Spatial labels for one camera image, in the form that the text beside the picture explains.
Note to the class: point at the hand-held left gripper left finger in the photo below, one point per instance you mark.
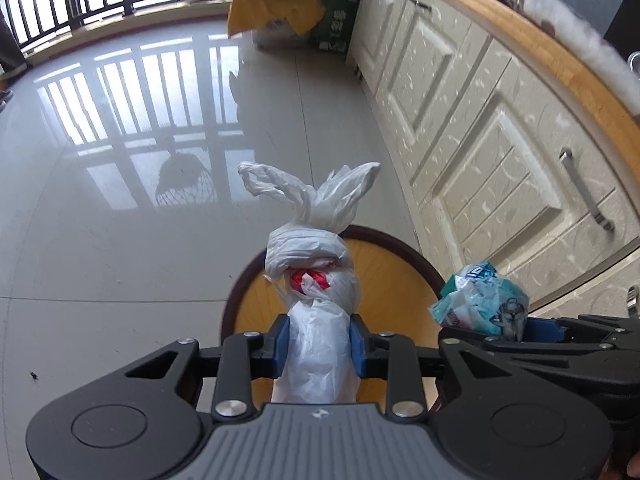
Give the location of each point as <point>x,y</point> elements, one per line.
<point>282,345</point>

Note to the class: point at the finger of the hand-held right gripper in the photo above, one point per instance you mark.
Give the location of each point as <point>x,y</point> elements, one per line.
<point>575,355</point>
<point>545,330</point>

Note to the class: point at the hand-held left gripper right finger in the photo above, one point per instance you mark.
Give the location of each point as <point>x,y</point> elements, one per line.
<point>357,347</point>

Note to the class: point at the white knotted plastic bag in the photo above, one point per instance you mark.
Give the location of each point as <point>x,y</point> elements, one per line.
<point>315,350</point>

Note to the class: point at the yellow round waste bin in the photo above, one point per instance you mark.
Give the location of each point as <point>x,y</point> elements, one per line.
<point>380,280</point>

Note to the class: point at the teal white wrapper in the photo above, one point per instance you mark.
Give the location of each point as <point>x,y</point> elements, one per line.
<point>480,300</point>

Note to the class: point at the cream kitchen cabinet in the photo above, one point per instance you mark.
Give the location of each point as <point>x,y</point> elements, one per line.
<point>450,85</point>

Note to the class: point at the white box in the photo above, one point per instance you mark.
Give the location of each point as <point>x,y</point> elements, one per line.
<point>280,35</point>

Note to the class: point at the white cloth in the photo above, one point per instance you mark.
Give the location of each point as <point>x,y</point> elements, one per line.
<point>560,20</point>

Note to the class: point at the yellow cloth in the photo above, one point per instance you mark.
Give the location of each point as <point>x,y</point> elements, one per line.
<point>270,7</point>

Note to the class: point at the green carton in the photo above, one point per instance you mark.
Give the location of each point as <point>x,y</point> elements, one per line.
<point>340,5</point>

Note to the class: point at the brown curtain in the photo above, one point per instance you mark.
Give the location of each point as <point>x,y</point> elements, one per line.
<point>10,45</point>

